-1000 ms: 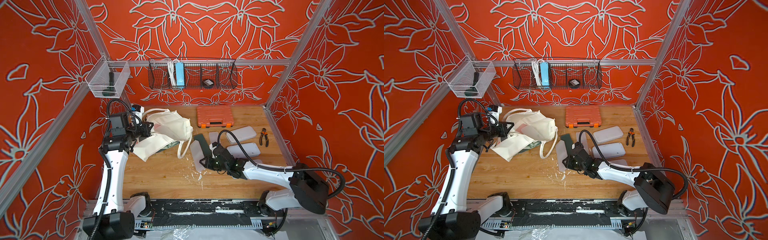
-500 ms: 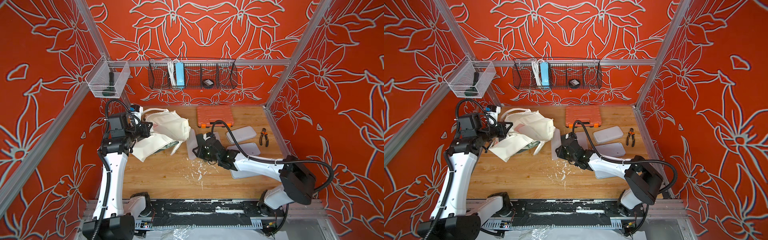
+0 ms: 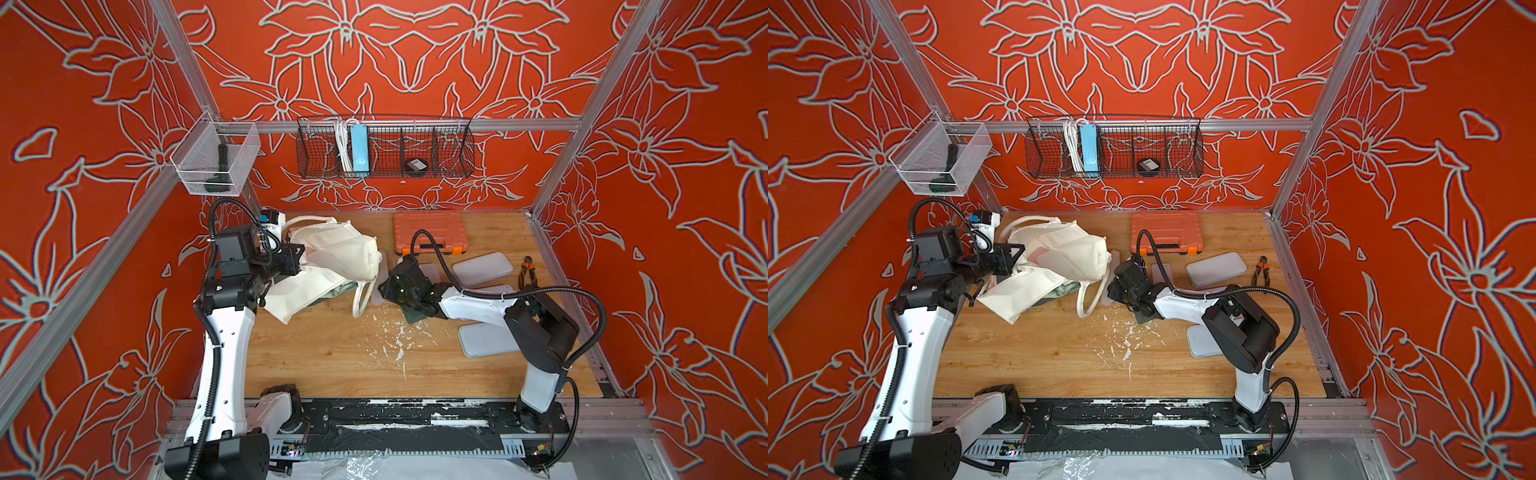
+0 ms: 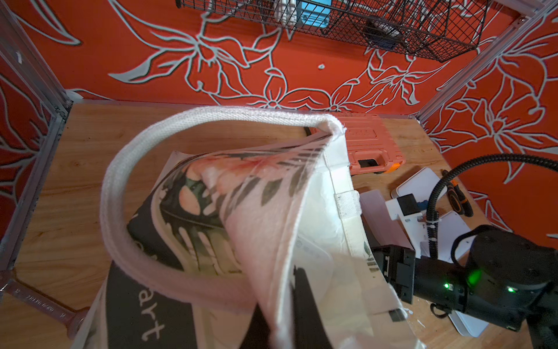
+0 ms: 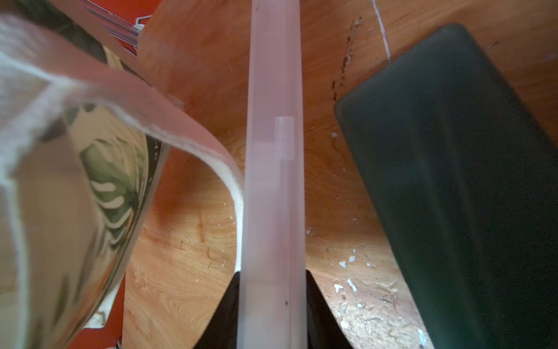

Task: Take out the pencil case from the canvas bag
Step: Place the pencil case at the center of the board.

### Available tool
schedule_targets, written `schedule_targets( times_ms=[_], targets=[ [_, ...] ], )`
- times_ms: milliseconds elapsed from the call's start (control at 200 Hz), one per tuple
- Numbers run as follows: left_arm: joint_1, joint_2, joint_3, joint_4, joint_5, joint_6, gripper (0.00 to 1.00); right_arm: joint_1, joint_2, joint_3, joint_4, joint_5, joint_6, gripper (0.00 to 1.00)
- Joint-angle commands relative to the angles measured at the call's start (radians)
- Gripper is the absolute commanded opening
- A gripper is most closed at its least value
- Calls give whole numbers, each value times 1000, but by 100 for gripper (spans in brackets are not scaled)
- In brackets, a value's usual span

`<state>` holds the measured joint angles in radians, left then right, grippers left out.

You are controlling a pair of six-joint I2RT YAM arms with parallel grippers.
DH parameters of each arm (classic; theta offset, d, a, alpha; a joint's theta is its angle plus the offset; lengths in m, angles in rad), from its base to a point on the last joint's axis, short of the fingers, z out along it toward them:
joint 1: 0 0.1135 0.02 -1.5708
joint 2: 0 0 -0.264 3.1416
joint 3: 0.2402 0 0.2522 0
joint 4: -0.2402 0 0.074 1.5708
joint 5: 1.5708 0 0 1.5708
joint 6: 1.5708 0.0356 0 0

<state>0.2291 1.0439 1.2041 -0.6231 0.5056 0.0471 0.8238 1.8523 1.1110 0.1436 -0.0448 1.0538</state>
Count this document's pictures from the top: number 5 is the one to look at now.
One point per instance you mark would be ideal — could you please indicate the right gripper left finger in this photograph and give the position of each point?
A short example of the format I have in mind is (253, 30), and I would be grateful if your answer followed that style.
(222, 330)

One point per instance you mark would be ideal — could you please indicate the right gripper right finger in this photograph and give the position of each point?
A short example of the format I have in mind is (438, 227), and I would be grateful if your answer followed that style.
(323, 330)

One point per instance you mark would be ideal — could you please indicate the dark green pencil case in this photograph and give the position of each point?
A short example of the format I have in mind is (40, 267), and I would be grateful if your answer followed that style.
(464, 182)

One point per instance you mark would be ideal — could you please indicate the white canvas tote bag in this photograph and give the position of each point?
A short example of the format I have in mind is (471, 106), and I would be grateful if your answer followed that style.
(84, 135)

